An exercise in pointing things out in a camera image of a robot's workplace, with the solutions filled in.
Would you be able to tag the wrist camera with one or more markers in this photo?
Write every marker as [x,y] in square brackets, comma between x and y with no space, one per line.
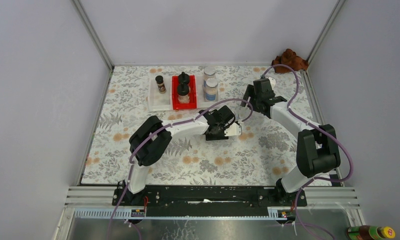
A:
[235,129]
[272,82]

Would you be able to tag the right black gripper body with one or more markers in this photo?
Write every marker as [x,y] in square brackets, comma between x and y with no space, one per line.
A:
[254,101]

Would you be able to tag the brown crumpled cloth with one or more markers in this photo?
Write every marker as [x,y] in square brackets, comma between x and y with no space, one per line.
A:
[291,59]

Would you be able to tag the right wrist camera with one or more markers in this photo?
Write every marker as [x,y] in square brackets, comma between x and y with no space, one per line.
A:
[272,82]

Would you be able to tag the blue-label shaker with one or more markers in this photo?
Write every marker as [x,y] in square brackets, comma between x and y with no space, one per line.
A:
[209,72]
[210,89]

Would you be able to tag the black-cap jar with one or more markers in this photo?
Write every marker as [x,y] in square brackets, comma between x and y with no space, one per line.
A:
[183,91]
[184,79]

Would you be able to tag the small dark spice bottle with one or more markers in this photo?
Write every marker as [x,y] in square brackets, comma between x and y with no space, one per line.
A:
[160,84]

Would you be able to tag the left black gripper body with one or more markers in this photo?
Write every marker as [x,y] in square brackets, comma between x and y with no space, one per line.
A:
[218,134]

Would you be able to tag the floral table mat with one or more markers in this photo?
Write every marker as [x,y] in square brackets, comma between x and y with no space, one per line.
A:
[262,154]

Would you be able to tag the clear plastic bin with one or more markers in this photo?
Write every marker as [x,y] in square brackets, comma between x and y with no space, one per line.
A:
[201,102]
[159,101]

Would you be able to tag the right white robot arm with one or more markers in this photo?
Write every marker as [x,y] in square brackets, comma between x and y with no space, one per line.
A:
[317,152]

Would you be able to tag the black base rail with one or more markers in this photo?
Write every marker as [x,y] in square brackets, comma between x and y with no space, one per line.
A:
[208,201]

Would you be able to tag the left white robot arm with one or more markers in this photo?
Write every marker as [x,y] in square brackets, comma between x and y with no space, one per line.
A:
[152,138]

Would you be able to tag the green yellow-cap bottle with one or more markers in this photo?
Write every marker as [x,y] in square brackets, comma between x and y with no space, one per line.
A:
[369,232]

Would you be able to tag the left clear plastic bin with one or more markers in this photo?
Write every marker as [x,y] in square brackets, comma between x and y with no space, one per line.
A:
[159,101]

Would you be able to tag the red plastic bin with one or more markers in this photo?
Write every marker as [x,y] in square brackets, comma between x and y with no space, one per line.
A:
[176,104]

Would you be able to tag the right clear plastic bin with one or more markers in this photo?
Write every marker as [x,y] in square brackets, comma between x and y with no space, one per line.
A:
[201,102]

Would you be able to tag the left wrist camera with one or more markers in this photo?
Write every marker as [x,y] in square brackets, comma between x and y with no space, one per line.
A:
[235,129]

